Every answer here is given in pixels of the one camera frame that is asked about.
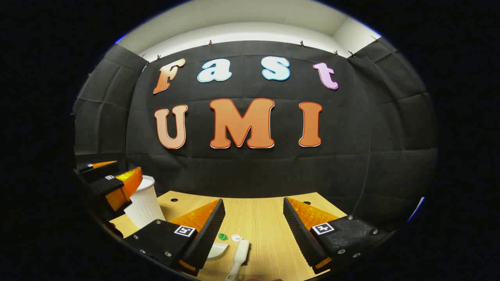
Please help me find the black backdrop cloth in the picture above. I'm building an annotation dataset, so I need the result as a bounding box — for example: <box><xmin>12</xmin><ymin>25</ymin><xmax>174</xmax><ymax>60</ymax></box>
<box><xmin>73</xmin><ymin>39</ymin><xmax>438</xmax><ymax>231</ymax></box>

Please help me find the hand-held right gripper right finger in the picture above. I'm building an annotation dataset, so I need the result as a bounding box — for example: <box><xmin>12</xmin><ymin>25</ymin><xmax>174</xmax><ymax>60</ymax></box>
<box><xmin>283</xmin><ymin>197</ymin><xmax>391</xmax><ymax>274</ymax></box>

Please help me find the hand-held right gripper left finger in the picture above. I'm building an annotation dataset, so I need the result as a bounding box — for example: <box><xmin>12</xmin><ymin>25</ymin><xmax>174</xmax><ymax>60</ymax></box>
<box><xmin>124</xmin><ymin>198</ymin><xmax>226</xmax><ymax>277</ymax></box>

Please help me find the white plastic dustpan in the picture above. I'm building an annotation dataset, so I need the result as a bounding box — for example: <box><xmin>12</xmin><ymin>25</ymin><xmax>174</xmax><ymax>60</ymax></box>
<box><xmin>206</xmin><ymin>242</ymin><xmax>229</xmax><ymax>262</ymax></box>

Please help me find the small white broom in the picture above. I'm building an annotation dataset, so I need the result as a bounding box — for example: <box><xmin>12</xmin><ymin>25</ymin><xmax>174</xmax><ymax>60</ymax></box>
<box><xmin>225</xmin><ymin>239</ymin><xmax>251</xmax><ymax>281</ymax></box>

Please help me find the wooden desktop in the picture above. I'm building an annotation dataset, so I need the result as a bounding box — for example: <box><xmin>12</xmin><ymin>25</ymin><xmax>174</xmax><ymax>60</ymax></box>
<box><xmin>109</xmin><ymin>190</ymin><xmax>348</xmax><ymax>281</ymax></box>

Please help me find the white ribbed garbage bin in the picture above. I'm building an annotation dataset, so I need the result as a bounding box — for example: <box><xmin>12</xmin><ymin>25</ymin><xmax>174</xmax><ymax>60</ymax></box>
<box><xmin>124</xmin><ymin>176</ymin><xmax>166</xmax><ymax>229</ymax></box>

